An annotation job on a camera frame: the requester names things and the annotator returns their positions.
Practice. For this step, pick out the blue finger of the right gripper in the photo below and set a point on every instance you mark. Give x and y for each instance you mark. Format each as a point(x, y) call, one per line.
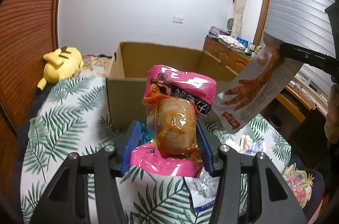
point(315, 59)

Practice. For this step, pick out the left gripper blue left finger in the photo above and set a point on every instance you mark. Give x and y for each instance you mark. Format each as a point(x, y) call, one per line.
point(128, 142)

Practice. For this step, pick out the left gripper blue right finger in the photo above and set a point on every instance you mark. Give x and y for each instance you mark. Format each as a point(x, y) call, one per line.
point(203, 138)

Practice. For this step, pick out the silver snack pouch orange label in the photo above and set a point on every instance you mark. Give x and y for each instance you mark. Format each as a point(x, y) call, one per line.
point(251, 146)

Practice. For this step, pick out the silver snack pouch blue stripe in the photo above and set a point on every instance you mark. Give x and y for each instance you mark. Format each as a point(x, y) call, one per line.
point(203, 191)

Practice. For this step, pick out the pink fish snack packet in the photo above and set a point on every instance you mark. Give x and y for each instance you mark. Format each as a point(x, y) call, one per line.
point(175, 101)

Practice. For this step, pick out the chicken feet snack packet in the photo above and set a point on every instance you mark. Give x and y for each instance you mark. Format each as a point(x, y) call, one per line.
point(258, 83)

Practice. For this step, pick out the wooden cabinet desk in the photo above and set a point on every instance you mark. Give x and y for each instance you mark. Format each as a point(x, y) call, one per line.
point(211, 67)

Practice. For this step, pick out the palm leaf patterned cloth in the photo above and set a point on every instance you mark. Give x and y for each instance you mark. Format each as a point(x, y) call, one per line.
point(73, 116)

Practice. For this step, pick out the yellow Pikachu plush toy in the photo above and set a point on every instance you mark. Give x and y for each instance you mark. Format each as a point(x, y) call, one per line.
point(60, 64)

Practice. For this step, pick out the floral bed sheet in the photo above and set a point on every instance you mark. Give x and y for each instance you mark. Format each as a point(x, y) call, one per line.
point(308, 187)

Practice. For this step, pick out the wooden louvered wardrobe door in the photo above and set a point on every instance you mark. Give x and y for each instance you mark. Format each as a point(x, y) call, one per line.
point(28, 31)

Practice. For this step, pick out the white wall socket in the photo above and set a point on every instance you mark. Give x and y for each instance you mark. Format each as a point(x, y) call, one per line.
point(178, 20)

